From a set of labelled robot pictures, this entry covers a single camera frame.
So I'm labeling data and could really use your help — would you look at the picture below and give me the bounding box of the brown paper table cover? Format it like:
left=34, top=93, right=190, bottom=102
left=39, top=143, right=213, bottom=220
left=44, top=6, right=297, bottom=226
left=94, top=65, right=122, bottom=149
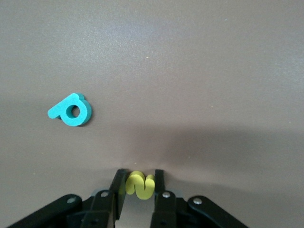
left=0, top=0, right=304, bottom=228

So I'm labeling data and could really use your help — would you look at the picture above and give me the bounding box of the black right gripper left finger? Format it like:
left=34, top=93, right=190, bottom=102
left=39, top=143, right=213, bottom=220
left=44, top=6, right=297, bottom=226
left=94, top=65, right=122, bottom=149
left=80, top=168, right=128, bottom=228

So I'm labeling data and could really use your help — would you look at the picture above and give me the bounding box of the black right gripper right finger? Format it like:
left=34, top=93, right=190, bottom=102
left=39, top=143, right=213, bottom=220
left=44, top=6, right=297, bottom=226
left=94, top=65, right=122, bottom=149
left=149, top=169, right=178, bottom=228

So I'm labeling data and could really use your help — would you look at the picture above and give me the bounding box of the teal foam letter d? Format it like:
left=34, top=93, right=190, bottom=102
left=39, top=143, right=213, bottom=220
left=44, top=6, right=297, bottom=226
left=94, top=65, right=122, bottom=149
left=47, top=92, right=93, bottom=127

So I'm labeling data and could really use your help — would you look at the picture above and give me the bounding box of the yellow foam letter s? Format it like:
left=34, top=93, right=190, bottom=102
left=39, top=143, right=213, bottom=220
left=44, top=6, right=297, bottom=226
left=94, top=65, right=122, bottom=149
left=125, top=171, right=156, bottom=200

